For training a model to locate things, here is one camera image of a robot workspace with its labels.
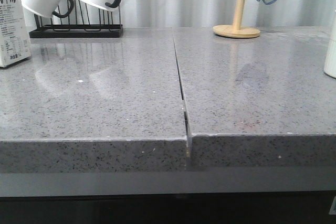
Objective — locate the white blue milk carton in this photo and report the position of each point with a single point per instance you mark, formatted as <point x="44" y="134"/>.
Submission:
<point x="15" y="40"/>

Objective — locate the white HOME cup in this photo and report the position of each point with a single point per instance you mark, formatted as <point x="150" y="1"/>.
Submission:
<point x="329" y="65"/>

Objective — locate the wooden mug tree stand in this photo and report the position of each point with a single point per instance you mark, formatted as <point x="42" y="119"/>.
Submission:
<point x="236" y="30"/>

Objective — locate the black wire mug rack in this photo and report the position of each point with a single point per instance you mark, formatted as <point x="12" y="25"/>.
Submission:
<point x="85" y="21"/>

